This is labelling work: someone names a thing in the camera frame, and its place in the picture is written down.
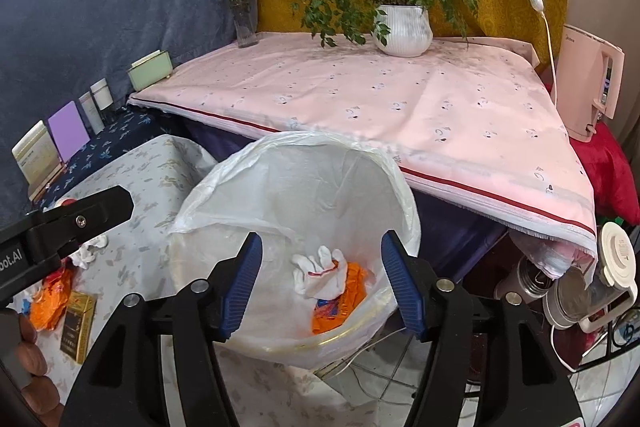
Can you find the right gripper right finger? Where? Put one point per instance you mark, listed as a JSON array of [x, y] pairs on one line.
[[522, 383]]

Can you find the white-lined trash bin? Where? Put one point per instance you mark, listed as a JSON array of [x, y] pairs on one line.
[[299, 191]]

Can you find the white jar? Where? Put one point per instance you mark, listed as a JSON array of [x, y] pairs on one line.
[[102, 95]]

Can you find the rabbit print tablecloth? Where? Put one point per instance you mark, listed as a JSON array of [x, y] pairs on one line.
[[159, 175]]

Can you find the person's left hand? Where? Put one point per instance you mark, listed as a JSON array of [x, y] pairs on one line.
[[40, 394]]

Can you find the white tube bottle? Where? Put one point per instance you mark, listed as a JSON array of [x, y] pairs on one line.
[[92, 112]]

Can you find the white cotton glove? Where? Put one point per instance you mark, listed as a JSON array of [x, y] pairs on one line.
[[320, 276], [87, 252]]

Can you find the navy floral cloth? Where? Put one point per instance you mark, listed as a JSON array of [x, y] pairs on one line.
[[131, 128]]

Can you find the orange snack wrapper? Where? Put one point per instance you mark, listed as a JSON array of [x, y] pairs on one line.
[[330, 314]]

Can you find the green tissue box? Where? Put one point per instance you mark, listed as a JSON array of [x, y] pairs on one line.
[[150, 69]]

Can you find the purple card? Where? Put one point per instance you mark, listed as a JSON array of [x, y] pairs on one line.
[[68, 131]]

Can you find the desk calendar on stand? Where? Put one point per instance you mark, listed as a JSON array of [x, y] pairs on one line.
[[38, 159]]

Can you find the pink sheet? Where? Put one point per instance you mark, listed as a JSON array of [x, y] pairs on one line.
[[468, 121]]

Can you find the gold cigarette box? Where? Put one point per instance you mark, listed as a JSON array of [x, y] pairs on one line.
[[77, 326]]

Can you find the pink electric kettle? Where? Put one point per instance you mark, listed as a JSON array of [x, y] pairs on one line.
[[589, 74]]

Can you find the red cloth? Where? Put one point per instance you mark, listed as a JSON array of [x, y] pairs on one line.
[[608, 170]]

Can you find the orange plastic bag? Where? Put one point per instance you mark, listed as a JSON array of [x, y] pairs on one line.
[[50, 302]]

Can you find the blue fabric backdrop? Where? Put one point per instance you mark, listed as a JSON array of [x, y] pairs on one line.
[[52, 51]]

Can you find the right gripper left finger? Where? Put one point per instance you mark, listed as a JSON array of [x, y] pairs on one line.
[[121, 383]]

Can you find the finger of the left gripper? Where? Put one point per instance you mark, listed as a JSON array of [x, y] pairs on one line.
[[62, 230]]

